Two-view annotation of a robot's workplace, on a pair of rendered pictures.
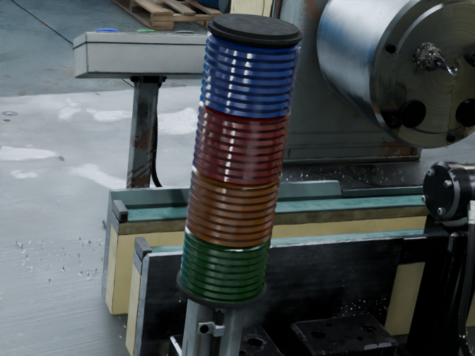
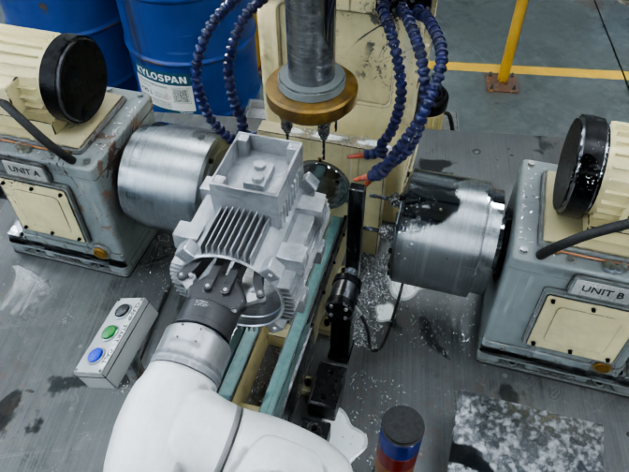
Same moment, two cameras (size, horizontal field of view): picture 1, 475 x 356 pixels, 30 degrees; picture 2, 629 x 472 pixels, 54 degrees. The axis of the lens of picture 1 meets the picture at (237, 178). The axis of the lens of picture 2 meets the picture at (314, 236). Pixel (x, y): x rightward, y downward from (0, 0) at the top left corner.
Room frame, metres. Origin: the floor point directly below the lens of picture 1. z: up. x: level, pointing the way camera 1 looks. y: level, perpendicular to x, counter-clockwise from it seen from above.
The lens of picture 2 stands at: (0.39, 0.36, 2.03)
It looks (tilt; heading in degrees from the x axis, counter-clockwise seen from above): 48 degrees down; 311
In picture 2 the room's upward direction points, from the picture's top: 1 degrees counter-clockwise
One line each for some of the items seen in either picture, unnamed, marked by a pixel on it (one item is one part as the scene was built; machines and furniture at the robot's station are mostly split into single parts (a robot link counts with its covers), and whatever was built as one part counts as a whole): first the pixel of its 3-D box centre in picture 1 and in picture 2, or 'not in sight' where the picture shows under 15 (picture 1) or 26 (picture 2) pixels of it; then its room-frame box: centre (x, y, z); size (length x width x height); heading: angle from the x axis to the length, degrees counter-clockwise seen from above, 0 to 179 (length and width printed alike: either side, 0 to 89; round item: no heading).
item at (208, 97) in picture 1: (249, 70); (401, 434); (0.55, 0.00, 1.19); 0.06 x 0.06 x 0.04
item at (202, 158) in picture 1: (241, 136); (398, 447); (0.55, 0.00, 1.14); 0.06 x 0.06 x 0.04
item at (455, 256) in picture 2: not in sight; (456, 235); (0.75, -0.50, 1.04); 0.41 x 0.25 x 0.25; 25
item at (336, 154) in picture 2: not in sight; (326, 182); (1.11, -0.51, 0.97); 0.30 x 0.11 x 0.34; 25
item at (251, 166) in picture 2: not in sight; (258, 181); (0.89, -0.09, 1.41); 0.12 x 0.11 x 0.07; 115
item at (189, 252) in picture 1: (225, 257); not in sight; (0.55, 0.00, 1.05); 0.06 x 0.06 x 0.04
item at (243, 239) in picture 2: not in sight; (254, 243); (0.88, -0.05, 1.31); 0.20 x 0.19 x 0.19; 115
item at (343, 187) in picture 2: not in sight; (319, 186); (1.09, -0.45, 1.02); 0.15 x 0.02 x 0.15; 25
